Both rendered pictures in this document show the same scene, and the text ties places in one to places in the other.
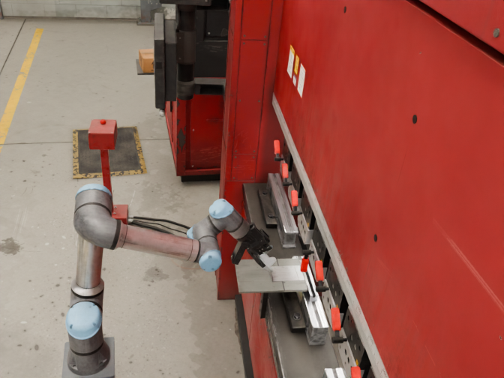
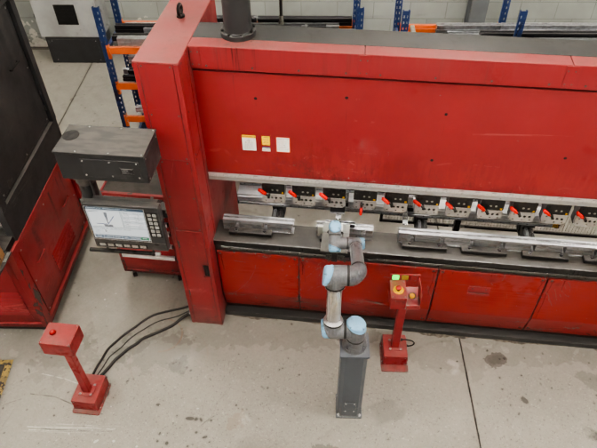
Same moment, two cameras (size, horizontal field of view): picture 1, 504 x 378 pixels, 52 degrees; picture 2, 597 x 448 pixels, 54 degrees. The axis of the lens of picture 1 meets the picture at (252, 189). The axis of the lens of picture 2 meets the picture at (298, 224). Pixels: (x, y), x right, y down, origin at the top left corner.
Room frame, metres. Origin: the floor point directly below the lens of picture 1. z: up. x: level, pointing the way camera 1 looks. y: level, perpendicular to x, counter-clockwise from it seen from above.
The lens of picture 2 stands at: (0.92, 2.57, 3.86)
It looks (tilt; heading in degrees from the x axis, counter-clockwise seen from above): 45 degrees down; 288
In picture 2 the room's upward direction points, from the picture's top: 1 degrees counter-clockwise
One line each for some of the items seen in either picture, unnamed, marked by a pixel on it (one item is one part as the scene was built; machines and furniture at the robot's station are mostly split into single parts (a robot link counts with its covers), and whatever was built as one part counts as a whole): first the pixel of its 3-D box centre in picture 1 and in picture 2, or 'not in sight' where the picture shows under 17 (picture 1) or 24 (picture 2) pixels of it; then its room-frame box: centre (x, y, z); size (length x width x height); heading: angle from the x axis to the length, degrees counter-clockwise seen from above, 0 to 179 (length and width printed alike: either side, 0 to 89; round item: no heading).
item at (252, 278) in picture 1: (270, 274); (335, 237); (1.52, -0.10, 1.00); 0.26 x 0.18 x 0.01; 100
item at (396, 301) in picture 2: not in sight; (404, 292); (1.00, 0.02, 0.75); 0.20 x 0.16 x 0.18; 15
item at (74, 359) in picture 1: (88, 349); (354, 340); (1.23, 0.53, 0.82); 0.15 x 0.15 x 0.10
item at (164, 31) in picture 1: (166, 59); (129, 221); (2.63, 0.51, 1.42); 0.45 x 0.12 x 0.36; 11
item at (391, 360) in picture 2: not in sight; (394, 353); (1.00, 0.05, 0.06); 0.25 x 0.20 x 0.12; 105
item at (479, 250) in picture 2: not in sight; (483, 251); (0.55, -0.37, 0.89); 0.30 x 0.05 x 0.03; 10
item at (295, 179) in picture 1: (303, 187); (304, 191); (1.77, -0.21, 1.26); 0.15 x 0.09 x 0.17; 10
